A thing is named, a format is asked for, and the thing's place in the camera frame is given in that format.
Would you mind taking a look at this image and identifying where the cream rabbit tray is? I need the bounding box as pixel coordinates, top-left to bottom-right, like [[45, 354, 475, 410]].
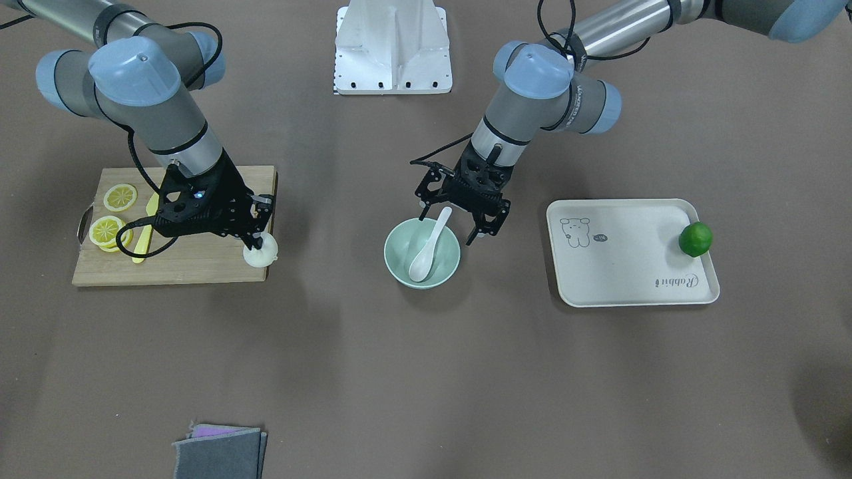
[[546, 199, 720, 307]]

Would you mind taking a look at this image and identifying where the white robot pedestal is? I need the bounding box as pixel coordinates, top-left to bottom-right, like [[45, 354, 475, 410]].
[[333, 1, 453, 95]]

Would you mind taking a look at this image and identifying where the wooden cutting board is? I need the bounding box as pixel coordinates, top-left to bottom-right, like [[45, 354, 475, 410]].
[[72, 166, 277, 286]]

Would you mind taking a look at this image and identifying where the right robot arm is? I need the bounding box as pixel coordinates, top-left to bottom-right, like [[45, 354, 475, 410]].
[[4, 1, 278, 264]]

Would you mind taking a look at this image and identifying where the mint green bowl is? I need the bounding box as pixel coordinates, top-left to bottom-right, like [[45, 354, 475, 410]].
[[383, 218, 461, 289]]

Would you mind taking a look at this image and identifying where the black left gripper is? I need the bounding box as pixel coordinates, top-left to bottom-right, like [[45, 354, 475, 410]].
[[414, 145, 513, 245]]

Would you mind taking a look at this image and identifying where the yellow plastic knife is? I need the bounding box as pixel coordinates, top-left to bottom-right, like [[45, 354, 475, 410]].
[[133, 193, 159, 255]]

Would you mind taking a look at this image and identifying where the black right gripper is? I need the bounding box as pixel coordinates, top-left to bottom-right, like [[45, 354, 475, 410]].
[[153, 151, 275, 251]]

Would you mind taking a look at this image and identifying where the lemon slice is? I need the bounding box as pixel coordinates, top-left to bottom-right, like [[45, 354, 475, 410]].
[[88, 216, 126, 253], [103, 183, 139, 213]]

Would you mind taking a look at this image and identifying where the green lime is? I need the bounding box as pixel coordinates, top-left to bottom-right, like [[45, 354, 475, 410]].
[[678, 222, 714, 257]]

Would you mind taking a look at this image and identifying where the grey folded cloth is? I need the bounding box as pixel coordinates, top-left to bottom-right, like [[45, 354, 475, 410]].
[[173, 422, 268, 478]]

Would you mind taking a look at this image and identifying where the white ceramic spoon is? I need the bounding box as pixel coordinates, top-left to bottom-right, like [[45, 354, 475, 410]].
[[409, 206, 453, 283]]

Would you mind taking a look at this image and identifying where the white steamed bun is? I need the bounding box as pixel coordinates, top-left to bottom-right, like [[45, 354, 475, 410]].
[[243, 232, 279, 269]]

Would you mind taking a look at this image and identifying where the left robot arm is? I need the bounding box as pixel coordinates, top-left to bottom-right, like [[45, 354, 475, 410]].
[[415, 1, 850, 243]]

